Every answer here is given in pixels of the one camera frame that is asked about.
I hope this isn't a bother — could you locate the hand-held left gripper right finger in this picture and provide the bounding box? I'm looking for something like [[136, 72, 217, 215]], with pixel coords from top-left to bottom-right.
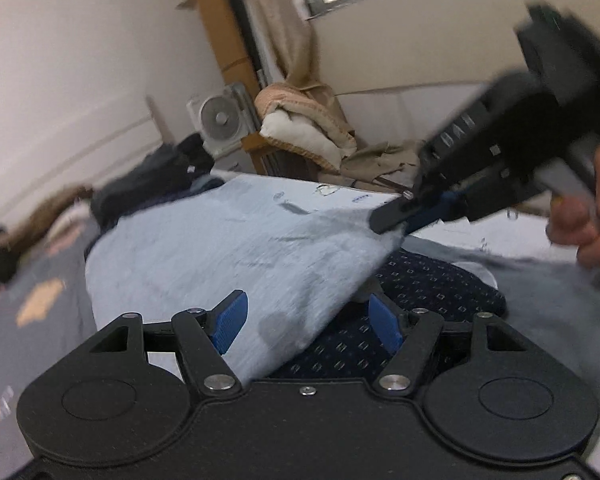
[[369, 294, 536, 400]]

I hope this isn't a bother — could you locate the grey t-shirt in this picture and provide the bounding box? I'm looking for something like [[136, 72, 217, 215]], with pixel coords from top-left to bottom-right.
[[85, 172, 411, 386]]

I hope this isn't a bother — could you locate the wooden chair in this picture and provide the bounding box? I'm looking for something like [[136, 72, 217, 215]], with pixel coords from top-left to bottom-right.
[[242, 130, 326, 183]]

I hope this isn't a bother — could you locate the white cushion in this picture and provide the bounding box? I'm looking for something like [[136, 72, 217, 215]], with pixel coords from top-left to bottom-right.
[[259, 110, 346, 171]]

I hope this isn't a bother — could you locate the beige crumpled cloth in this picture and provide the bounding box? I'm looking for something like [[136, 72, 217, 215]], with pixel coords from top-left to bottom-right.
[[340, 140, 426, 193]]

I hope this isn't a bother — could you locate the white bed headboard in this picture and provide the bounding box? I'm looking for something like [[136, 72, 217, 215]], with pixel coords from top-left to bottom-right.
[[0, 95, 181, 221]]

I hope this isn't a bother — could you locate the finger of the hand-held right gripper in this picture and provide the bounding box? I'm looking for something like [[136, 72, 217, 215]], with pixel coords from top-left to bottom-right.
[[404, 191, 470, 236], [369, 192, 431, 235]]

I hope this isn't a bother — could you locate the brown cardboard roll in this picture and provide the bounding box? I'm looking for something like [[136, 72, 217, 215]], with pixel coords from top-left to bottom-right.
[[185, 0, 261, 101]]

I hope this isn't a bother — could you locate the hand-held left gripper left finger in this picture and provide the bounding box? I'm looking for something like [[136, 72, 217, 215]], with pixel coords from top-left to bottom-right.
[[87, 290, 249, 398]]

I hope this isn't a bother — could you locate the brown coat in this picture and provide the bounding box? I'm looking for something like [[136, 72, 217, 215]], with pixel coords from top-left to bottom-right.
[[10, 185, 96, 246]]

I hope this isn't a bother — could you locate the black board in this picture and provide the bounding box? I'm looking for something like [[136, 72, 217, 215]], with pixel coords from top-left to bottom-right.
[[225, 0, 271, 86]]

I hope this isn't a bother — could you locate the beige curtain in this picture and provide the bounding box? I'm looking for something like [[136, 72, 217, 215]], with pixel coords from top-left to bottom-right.
[[235, 0, 331, 96]]

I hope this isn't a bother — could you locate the white box fan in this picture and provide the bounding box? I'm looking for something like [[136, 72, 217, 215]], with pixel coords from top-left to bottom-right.
[[186, 82, 261, 158]]

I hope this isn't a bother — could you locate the navy dotted cloth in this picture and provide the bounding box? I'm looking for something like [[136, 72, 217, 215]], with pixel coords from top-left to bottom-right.
[[267, 247, 508, 381]]

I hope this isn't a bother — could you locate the stack of folded dark clothes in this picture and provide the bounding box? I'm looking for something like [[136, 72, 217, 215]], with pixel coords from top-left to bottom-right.
[[90, 132, 226, 233]]

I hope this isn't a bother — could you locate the white printed bedsheet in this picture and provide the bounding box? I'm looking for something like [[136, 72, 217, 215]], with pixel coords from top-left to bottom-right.
[[220, 172, 581, 286]]

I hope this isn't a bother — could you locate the grey printed quilt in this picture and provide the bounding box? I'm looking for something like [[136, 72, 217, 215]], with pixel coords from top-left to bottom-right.
[[0, 220, 600, 480]]

